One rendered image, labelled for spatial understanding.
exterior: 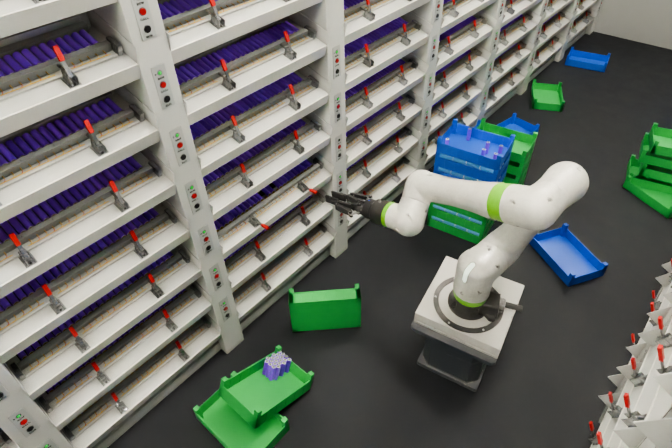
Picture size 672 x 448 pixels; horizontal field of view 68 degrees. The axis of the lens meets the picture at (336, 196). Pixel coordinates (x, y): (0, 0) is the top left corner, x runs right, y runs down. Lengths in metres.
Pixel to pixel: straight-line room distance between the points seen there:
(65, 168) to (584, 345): 2.03
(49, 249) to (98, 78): 0.47
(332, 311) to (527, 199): 1.03
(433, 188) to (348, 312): 0.76
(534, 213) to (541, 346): 1.01
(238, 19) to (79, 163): 0.59
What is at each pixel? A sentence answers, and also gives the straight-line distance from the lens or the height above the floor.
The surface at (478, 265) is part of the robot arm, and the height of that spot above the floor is 0.59.
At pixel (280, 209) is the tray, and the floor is 0.54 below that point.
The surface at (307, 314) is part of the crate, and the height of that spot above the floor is 0.12.
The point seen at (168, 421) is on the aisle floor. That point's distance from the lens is 2.16.
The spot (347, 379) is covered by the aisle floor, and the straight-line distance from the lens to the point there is 2.12.
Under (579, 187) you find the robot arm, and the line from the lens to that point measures 1.56.
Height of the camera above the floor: 1.85
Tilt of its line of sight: 40 degrees down
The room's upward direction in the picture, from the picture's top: 2 degrees counter-clockwise
